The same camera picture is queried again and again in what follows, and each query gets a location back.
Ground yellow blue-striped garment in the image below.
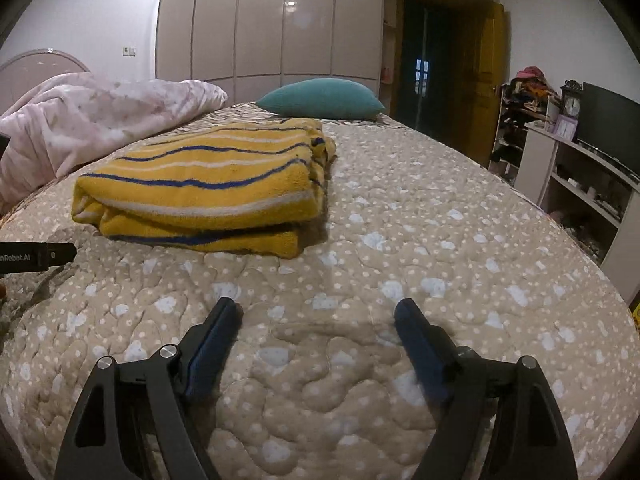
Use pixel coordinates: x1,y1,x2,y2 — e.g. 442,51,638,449
71,117,338,260

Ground teal pillow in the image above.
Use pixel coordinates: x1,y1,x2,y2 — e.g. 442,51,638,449
255,78,387,122

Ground dark ornate table clock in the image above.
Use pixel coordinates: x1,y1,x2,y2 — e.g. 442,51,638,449
559,80,585,126

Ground glossy beige wardrobe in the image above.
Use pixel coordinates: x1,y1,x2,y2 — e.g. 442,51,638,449
155,0,386,106

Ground white shelf unit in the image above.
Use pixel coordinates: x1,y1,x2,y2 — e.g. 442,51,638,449
490,95,640,306

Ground brown wooden door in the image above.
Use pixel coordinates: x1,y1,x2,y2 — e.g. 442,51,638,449
450,2,507,168

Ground pink rounded headboard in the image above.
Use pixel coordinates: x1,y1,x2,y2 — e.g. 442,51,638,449
0,49,92,103

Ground pile of assorted clothes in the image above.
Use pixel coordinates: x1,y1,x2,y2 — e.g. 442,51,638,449
500,65,561,116

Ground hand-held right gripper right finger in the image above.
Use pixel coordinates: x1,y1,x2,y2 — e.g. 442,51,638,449
393,298,579,480

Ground beige dotted quilted bedspread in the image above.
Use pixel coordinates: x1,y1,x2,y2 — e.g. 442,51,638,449
0,102,636,480

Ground small lilac picture frame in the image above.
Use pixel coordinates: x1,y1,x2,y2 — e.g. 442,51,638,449
554,114,578,140

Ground black flat television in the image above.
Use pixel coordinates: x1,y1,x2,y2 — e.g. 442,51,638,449
575,81,640,178

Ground pink quilted duvet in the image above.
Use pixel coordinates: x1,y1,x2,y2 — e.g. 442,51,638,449
0,72,228,216

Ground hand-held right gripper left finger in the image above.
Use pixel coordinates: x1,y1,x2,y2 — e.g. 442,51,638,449
54,297,245,480

